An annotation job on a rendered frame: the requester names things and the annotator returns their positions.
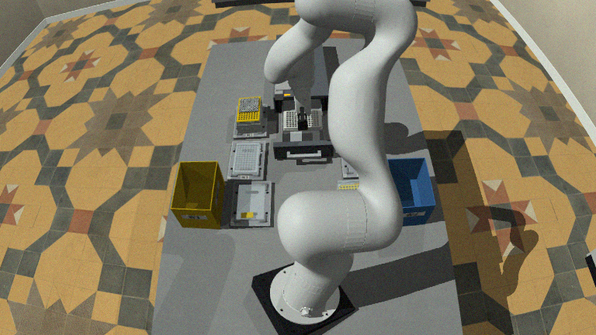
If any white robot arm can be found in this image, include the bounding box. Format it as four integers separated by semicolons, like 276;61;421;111
264;0;418;325

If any blue open-top bin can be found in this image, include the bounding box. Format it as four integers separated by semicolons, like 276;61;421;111
387;157;436;226

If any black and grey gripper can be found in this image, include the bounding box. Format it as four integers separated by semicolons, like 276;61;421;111
293;86;313;130

